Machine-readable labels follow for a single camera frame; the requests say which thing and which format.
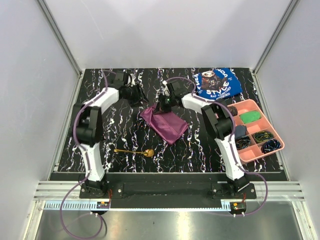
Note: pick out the pink compartment tray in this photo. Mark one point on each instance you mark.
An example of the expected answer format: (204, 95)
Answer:
(254, 150)

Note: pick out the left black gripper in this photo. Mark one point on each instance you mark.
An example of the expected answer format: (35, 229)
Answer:
(139, 96)

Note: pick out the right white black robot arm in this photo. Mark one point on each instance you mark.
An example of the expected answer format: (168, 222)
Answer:
(219, 124)

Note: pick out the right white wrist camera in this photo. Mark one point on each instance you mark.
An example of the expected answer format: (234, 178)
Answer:
(165, 91)

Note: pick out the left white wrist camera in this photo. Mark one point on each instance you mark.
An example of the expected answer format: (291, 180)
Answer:
(130, 81)

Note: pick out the blue printed cloth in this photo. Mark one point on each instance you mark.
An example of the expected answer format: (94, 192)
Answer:
(218, 83)

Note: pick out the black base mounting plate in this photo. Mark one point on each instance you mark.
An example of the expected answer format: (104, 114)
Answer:
(202, 200)

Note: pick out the front aluminium rail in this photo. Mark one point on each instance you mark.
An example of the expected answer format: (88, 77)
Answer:
(277, 191)

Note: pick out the right aluminium frame post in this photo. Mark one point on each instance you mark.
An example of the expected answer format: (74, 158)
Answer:
(276, 33)

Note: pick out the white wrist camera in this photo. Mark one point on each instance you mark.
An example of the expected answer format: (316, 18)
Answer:
(165, 91)
(130, 81)

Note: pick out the gold spoon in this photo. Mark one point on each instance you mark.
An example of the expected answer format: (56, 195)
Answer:
(147, 153)

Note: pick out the aluminium frame post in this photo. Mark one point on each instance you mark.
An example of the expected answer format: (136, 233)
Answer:
(44, 8)
(276, 33)

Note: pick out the magenta cloth napkin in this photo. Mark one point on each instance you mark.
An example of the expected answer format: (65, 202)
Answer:
(167, 125)

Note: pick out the green object in tray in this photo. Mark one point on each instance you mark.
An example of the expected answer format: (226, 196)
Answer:
(250, 116)

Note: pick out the left aluminium frame post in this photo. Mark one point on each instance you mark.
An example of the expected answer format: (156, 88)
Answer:
(44, 8)

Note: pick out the grey cloth in tray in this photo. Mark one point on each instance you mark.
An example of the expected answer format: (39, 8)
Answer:
(240, 131)

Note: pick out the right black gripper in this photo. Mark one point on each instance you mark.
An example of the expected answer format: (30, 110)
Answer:
(160, 107)

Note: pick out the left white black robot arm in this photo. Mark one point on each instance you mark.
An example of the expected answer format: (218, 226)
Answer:
(87, 124)

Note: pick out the dark brown object in tray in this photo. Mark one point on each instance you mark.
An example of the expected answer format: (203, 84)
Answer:
(233, 110)

